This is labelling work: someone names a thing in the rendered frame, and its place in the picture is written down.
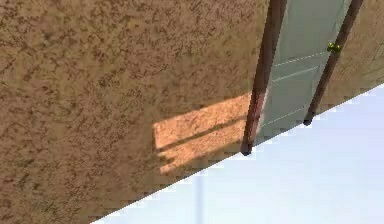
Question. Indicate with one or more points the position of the pale grey room door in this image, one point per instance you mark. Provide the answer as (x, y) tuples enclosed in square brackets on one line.
[(300, 70)]

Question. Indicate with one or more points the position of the brass door knob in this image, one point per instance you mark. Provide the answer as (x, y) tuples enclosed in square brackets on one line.
[(333, 47)]

